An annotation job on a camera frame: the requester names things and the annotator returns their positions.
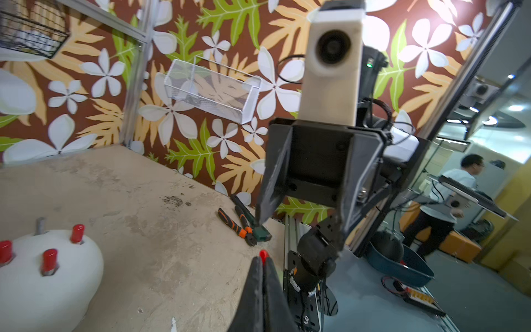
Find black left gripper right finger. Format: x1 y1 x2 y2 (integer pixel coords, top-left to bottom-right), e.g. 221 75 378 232
262 257 299 332

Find orange black pliers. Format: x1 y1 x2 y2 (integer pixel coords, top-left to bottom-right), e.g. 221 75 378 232
217 208 257 247

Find person in white shirt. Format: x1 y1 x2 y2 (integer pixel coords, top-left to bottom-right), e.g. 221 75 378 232
402 154 484 259

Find red sleeve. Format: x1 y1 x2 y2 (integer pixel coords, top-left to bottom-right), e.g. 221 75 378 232
259 250 269 265
41 248 58 276
70 224 85 244
0 240 14 267

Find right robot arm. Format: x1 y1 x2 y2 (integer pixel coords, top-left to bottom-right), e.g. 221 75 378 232
230 98 428 331

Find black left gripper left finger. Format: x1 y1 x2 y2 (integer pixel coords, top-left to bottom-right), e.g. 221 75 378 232
228 257 264 332

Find white sphere with screws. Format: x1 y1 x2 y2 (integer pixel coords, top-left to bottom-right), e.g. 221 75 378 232
1 218 104 331

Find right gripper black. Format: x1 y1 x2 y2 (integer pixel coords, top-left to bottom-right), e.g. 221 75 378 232
255 118 389 251

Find dark green handled tool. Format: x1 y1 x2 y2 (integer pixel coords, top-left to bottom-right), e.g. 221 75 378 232
230 194 272 242

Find black wire wall basket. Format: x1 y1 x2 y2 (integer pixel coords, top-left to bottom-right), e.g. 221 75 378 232
1 0 70 59

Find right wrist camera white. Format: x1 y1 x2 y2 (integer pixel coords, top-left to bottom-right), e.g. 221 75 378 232
298 1 366 126

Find white mesh basket right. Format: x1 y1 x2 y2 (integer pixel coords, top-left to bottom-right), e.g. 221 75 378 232
164 56 263 125

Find dark teal tub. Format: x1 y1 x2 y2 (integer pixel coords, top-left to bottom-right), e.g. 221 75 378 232
365 231 435 287

